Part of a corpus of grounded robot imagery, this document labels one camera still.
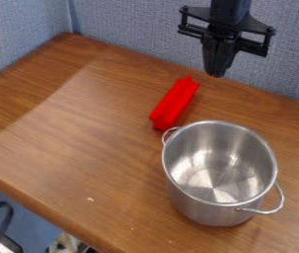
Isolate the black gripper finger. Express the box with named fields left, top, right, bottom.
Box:
left=202, top=35, right=218, bottom=76
left=219, top=40, right=238, bottom=77

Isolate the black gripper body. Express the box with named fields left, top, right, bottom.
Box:
left=178, top=0, right=275, bottom=57

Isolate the red plastic block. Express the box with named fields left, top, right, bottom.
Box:
left=150, top=76, right=199, bottom=130

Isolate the stainless steel pot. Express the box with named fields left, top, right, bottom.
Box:
left=162, top=120, right=285, bottom=227

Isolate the pale object under table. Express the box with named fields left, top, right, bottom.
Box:
left=46, top=232, right=98, bottom=253

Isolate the white and black box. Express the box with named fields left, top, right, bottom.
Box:
left=0, top=226, right=24, bottom=253

